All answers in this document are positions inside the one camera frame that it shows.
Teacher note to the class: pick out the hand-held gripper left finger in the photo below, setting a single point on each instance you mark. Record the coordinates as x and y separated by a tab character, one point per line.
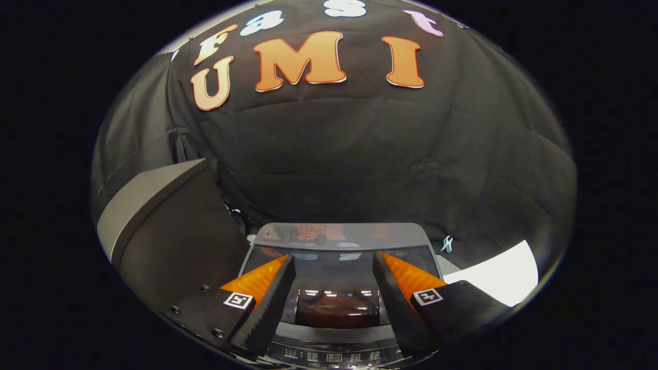
272	308

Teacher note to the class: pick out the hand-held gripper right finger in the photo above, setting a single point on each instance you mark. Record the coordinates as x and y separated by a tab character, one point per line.
401	313

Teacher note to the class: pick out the dark grey washing machine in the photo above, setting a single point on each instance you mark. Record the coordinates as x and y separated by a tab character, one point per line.
334	341

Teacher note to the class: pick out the washing machine glass lid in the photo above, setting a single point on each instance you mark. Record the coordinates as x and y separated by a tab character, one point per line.
334	272

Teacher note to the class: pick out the light blue clip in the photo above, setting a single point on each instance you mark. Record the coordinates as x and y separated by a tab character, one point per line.
447	244

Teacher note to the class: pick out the white board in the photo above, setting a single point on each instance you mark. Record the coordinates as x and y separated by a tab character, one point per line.
498	275

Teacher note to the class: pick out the grey cabinet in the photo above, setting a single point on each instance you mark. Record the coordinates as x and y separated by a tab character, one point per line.
175	236

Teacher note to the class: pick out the black backdrop cloth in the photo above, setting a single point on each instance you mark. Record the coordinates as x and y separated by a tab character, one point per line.
360	154

